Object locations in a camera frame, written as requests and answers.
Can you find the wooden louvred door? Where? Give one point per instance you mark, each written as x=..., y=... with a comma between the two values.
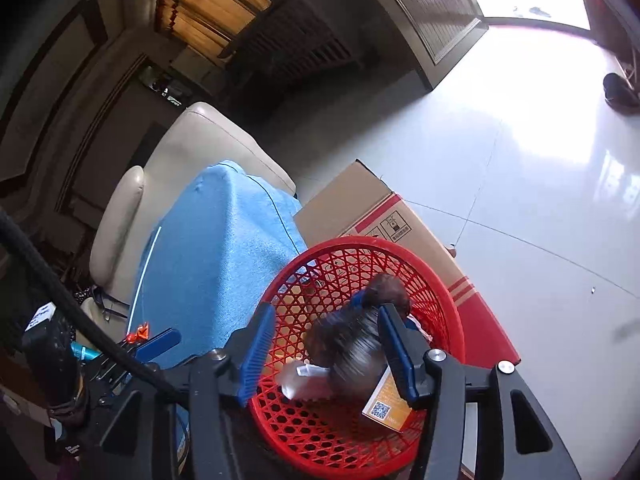
x=430, y=15

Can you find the wooden slatted crib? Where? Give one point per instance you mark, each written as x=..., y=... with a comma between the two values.
x=295, y=35

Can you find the orange and white box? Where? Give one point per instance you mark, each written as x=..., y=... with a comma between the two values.
x=385, y=405

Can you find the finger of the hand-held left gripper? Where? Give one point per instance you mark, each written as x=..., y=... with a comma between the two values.
x=160, y=342

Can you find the brown cardboard box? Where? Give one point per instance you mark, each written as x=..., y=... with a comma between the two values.
x=380, y=210

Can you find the dark round object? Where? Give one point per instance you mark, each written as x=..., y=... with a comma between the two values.
x=620, y=90

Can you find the red plastic basket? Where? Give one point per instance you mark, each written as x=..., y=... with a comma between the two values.
x=325, y=435

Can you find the tan window curtain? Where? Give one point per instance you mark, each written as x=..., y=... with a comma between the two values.
x=205, y=5

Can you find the cream leather sofa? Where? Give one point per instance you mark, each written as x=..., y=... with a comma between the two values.
x=200, y=130

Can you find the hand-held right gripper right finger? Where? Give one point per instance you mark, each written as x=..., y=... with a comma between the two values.
x=400, y=355

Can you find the black plastic bag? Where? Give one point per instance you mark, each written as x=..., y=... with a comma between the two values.
x=350, y=340

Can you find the white wrapper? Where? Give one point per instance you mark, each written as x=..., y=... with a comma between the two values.
x=305, y=380

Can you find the blue tablecloth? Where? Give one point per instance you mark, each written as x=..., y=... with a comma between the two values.
x=220, y=260

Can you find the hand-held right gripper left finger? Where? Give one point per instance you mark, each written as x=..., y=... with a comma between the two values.
x=257, y=355

